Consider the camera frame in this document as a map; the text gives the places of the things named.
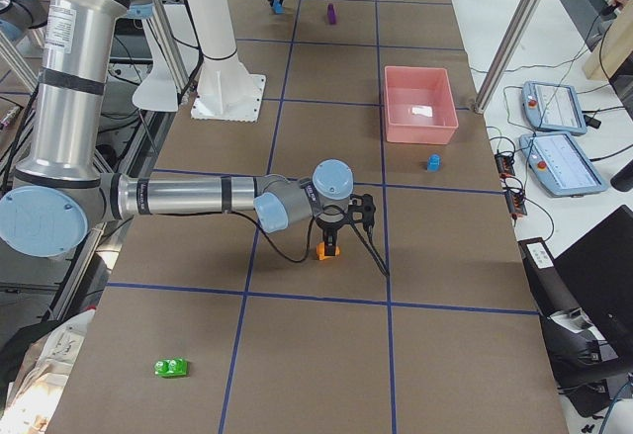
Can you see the orange sloped toy block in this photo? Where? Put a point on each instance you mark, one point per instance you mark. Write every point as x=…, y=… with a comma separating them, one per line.
x=320, y=254

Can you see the pink plastic box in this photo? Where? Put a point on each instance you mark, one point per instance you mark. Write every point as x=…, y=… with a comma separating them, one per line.
x=419, y=107

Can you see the small blue toy block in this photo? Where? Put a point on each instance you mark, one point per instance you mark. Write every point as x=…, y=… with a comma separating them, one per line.
x=433, y=163

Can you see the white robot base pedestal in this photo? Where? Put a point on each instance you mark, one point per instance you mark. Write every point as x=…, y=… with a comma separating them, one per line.
x=226, y=90

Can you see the brown paper table cover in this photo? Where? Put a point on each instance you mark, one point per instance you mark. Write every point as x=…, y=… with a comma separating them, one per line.
x=208, y=327

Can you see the far teach pendant tablet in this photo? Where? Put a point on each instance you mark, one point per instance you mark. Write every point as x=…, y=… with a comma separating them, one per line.
x=553, y=107

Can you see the purple toy block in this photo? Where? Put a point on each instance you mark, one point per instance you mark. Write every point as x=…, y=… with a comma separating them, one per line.
x=331, y=14

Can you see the green toy block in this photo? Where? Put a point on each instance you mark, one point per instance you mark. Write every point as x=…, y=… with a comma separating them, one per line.
x=169, y=368

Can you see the black usb hub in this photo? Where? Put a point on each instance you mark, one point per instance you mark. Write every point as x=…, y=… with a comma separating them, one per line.
x=504, y=163
x=515, y=201

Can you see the black monitor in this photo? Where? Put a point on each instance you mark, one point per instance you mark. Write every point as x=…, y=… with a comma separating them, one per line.
x=597, y=270

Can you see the aluminium frame post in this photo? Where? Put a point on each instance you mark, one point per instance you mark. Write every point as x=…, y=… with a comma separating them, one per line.
x=514, y=32

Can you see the long blue toy block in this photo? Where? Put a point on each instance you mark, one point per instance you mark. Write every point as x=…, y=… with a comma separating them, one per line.
x=277, y=7

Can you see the white chair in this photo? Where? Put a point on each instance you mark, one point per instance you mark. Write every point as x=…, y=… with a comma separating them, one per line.
x=157, y=91

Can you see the near teach pendant tablet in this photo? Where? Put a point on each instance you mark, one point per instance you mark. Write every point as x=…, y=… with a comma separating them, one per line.
x=560, y=165

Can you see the teach pendant tablet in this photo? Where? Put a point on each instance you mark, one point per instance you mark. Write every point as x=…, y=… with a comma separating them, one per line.
x=560, y=165
x=553, y=107

